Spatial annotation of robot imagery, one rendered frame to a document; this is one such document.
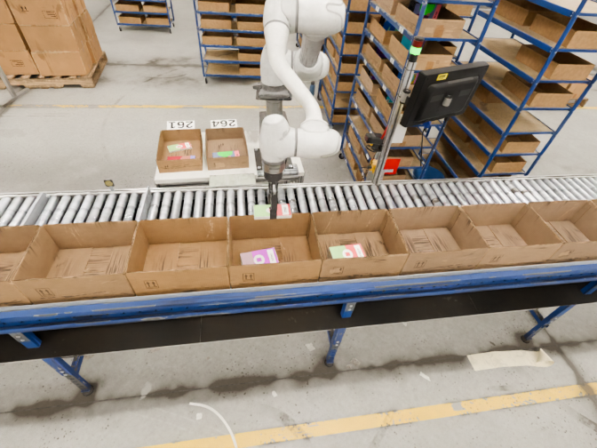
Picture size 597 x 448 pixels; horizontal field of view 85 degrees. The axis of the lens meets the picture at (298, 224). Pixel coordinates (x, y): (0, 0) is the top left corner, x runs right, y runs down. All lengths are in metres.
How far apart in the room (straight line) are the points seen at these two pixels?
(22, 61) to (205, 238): 4.64
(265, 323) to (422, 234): 0.95
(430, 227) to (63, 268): 1.81
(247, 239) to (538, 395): 2.10
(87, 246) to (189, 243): 0.46
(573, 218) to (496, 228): 0.50
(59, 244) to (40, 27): 4.10
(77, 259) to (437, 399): 2.15
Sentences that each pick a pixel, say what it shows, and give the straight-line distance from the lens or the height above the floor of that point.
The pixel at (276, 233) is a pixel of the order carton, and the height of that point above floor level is 0.92.
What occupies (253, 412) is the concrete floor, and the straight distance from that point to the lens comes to 2.20.
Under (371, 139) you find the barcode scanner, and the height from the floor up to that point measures 1.08.
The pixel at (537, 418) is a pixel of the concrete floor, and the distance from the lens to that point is 2.72.
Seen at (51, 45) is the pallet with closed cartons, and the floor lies 0.51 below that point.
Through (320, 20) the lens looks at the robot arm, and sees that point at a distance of 1.48.
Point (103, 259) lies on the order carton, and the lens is 1.75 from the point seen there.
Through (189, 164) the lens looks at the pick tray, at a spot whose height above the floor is 0.80.
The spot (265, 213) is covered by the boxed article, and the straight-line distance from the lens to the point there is 1.40.
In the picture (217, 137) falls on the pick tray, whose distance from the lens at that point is 2.63.
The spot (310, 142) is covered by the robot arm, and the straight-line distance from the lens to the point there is 1.16.
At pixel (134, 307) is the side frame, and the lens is 1.51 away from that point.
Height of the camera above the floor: 2.13
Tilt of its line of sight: 46 degrees down
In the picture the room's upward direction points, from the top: 6 degrees clockwise
